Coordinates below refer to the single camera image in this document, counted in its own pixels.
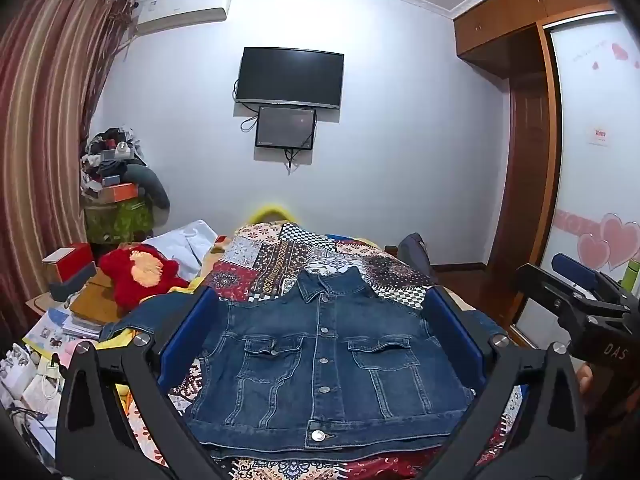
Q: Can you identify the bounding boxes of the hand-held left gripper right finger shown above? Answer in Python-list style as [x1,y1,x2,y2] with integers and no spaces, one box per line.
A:
[422,285,588,480]

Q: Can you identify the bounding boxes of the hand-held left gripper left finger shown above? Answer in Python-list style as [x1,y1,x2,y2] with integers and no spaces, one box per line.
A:
[55,285,241,480]

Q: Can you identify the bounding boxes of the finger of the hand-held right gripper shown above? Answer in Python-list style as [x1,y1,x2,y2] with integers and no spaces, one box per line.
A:
[551,253,632,311]
[515,262,597,335]

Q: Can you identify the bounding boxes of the blue denim jacket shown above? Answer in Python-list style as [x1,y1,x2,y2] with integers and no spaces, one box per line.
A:
[100,266,506,463]

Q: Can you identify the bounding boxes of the pile of clothes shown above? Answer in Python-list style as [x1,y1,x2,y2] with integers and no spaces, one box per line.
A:
[80,127,147,196]

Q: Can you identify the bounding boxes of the person's right hand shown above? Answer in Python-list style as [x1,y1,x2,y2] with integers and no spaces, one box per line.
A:
[575,362,596,402]

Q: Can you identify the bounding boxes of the green bottle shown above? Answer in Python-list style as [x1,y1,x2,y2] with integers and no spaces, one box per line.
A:
[621,259,640,294]

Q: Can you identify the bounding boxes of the red plush toy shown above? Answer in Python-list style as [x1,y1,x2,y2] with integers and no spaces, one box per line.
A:
[98,243,190,309]

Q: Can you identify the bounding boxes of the wooden wardrobe with sliding door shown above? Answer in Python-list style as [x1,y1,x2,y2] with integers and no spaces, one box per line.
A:
[515,10,640,351]

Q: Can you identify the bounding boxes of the dark blue bag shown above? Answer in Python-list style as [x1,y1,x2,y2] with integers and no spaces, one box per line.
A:
[397,232,436,287]

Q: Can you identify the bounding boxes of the white cloth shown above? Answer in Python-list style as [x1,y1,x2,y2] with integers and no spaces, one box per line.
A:
[145,219,219,282]

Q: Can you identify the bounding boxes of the brown wooden door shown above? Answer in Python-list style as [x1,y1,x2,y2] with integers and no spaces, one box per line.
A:
[487,25,557,326]

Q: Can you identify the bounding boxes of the brown cardboard folder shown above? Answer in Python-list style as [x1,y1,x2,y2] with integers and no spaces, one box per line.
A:
[69,271,127,327]

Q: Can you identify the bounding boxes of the patchwork printed blanket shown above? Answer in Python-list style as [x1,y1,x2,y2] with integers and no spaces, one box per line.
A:
[115,220,526,480]

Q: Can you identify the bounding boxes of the stack of magazines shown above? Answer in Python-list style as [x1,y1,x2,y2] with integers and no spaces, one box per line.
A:
[22,306,104,347]

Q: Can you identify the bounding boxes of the green patterned cloth cabinet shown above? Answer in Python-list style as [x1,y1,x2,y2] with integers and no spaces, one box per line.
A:
[84,195,155,247]

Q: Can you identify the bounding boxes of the red box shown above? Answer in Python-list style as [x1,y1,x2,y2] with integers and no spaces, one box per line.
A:
[41,242,96,286]

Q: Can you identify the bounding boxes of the yellow plush item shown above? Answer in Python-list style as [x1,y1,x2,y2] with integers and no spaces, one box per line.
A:
[247,203,299,225]

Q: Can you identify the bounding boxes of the grey neck pillow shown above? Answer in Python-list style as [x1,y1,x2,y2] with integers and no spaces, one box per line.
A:
[122,162,171,209]

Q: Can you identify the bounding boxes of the orange box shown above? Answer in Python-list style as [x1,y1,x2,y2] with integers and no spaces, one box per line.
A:
[97,182,140,205]

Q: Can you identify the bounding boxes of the white paper bags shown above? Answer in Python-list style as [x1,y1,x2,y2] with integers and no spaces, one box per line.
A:
[0,344,62,413]

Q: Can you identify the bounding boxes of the striped brown curtain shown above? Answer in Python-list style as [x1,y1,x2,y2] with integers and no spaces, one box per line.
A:
[0,0,137,341]

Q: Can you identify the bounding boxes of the brown wooden wardrobe cabinet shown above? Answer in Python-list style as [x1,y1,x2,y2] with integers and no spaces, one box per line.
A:
[452,0,621,79]

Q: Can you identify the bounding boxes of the white air conditioner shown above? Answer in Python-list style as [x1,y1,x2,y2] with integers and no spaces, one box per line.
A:
[134,0,234,37]

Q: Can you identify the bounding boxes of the small black wall monitor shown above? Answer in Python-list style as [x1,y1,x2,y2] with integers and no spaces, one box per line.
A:
[255,105,318,151]

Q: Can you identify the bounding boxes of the black wall television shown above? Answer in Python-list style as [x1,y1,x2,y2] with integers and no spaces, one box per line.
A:
[235,46,345,111]

